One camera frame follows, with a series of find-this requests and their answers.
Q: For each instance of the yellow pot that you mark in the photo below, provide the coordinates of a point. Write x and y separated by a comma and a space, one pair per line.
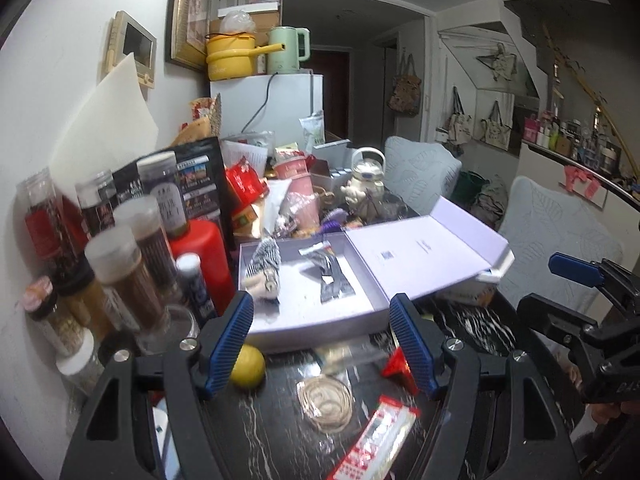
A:
227, 57

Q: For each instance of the striped plush toy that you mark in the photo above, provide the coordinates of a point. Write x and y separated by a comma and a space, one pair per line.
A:
264, 265

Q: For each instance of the grey metal box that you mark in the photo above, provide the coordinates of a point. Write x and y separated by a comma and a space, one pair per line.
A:
332, 157

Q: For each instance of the blue white bottle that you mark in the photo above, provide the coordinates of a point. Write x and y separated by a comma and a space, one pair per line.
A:
196, 285

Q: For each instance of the row of cosmetic bottles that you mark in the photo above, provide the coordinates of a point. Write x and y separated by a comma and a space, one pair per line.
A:
580, 140

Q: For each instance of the gold framed picture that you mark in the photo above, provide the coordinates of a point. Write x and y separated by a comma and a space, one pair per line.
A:
192, 10

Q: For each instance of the black printed pouch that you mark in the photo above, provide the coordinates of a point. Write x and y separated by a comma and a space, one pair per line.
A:
200, 175

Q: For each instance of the yellow lemon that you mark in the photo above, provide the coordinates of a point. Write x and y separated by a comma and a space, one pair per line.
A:
250, 367

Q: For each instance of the red triangular packet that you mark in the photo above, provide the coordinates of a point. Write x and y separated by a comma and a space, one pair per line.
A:
397, 367

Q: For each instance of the person's right hand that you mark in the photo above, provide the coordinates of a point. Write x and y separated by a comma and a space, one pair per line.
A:
607, 412

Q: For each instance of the red snack bag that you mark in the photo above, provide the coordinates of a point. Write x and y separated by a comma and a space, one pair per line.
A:
245, 182

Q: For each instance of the row of clear spice jars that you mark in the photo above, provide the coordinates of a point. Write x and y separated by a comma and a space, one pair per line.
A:
145, 250

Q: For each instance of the lavender gift box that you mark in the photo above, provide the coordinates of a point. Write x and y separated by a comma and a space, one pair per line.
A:
300, 317

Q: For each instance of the noodle packet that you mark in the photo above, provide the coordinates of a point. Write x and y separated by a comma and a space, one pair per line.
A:
325, 402

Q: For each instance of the red green labelled box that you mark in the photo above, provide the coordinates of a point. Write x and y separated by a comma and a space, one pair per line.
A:
246, 219

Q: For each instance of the empty glass jar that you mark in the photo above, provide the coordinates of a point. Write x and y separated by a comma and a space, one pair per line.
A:
172, 327

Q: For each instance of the glass mug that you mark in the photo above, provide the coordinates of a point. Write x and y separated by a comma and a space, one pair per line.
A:
387, 207

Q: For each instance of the purple hair brush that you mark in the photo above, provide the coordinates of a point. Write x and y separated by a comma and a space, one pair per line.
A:
332, 220

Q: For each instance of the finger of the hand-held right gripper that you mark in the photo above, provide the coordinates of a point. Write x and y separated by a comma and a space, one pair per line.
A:
545, 315
575, 269

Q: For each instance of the cardboard box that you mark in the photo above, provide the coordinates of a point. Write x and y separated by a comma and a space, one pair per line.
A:
262, 15

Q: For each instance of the white pillow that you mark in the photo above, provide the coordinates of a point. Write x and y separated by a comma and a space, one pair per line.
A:
420, 175

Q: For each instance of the white mini fridge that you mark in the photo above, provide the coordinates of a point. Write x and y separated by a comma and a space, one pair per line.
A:
292, 105

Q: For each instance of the green electric kettle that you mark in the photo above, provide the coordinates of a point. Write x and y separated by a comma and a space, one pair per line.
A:
285, 50

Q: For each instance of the beige wall intercom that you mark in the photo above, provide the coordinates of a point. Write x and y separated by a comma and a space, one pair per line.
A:
132, 45

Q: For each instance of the black foil packet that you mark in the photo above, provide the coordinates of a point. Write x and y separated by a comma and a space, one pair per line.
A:
332, 280

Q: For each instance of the brown patterned tote bag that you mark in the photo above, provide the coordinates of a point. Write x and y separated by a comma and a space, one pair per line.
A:
404, 92

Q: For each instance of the white tote bag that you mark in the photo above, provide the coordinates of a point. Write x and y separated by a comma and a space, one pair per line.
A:
459, 125
496, 132

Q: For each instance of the green white packet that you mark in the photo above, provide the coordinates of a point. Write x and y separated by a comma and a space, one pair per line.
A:
312, 132

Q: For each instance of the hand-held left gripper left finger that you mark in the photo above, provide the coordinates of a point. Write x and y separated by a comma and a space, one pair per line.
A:
232, 347

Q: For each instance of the red canister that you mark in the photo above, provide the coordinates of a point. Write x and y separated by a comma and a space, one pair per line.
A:
200, 250

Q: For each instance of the bamboo pole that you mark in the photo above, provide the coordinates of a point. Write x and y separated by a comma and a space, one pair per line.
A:
590, 90

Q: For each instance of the grey cushioned chair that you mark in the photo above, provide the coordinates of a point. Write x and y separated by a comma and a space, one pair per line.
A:
555, 230

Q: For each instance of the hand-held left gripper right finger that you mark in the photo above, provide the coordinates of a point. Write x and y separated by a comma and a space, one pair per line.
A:
412, 347

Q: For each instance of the white foam board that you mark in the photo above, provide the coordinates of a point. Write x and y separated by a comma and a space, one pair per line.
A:
110, 125

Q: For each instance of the clear zip bag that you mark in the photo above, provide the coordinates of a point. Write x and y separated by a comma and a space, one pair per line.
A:
345, 355

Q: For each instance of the red white snack packet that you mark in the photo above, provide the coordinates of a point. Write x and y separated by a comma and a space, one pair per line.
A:
375, 435

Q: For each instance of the pink paper cup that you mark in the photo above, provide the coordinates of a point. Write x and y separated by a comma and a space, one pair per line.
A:
302, 200

